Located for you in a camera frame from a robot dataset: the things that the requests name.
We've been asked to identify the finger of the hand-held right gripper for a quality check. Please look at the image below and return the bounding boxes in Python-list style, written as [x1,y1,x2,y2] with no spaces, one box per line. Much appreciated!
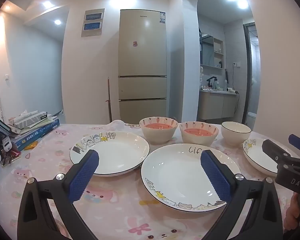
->
[289,134,300,158]
[262,139,294,166]

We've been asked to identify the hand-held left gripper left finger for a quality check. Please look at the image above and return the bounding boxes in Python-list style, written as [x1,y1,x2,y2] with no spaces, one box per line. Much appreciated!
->
[17,149,100,240]

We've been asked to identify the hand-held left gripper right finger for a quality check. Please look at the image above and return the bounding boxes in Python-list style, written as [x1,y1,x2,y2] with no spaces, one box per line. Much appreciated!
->
[200,149,283,240]

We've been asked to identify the pink carrot print bowl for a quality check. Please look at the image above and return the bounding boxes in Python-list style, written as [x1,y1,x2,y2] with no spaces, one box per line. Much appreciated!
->
[139,116,178,145]
[179,121,219,147]

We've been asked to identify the white black rimmed bowl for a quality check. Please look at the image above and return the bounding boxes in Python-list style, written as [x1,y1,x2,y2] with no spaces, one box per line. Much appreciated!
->
[221,121,252,147]

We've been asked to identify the person's right hand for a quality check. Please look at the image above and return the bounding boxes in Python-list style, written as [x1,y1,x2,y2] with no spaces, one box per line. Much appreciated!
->
[284,194,300,232]

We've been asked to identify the white cloth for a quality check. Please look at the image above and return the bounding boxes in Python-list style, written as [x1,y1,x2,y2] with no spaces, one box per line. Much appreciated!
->
[107,119,140,128]

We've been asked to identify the thick blue book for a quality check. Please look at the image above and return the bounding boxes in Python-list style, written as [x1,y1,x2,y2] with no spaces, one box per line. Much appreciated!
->
[11,122,60,152]

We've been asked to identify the green cover book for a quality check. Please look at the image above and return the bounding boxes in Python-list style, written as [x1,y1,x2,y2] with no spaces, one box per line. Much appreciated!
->
[20,117,59,135]

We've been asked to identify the beige bathroom vanity cabinet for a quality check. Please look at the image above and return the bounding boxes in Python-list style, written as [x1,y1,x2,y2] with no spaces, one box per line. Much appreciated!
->
[197,90,239,120]

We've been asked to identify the brown wooden stick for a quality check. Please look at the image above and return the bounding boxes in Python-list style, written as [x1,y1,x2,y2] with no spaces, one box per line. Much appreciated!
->
[105,77,113,122]

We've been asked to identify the grey striped box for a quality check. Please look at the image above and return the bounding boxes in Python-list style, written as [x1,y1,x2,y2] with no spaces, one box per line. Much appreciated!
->
[14,111,48,130]

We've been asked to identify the pile of small trinkets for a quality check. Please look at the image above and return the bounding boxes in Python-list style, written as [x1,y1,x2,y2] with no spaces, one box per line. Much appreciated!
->
[0,130,22,167]

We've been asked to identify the white navy trimmed pouch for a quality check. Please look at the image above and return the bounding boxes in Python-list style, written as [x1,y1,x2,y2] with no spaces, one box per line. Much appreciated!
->
[0,115,12,137]

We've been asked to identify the beige three door refrigerator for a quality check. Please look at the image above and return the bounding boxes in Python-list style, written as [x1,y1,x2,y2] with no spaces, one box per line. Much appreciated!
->
[118,9,167,125]

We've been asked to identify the bathroom mirror cabinet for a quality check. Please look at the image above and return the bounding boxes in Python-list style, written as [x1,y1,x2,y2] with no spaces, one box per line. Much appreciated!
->
[200,32,224,68]

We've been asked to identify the dark door frame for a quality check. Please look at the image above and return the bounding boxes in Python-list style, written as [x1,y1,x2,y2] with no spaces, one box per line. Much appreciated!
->
[242,22,257,125]

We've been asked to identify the grey wall electrical panel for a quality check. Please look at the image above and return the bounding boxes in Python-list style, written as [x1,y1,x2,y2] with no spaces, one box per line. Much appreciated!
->
[81,8,105,37]

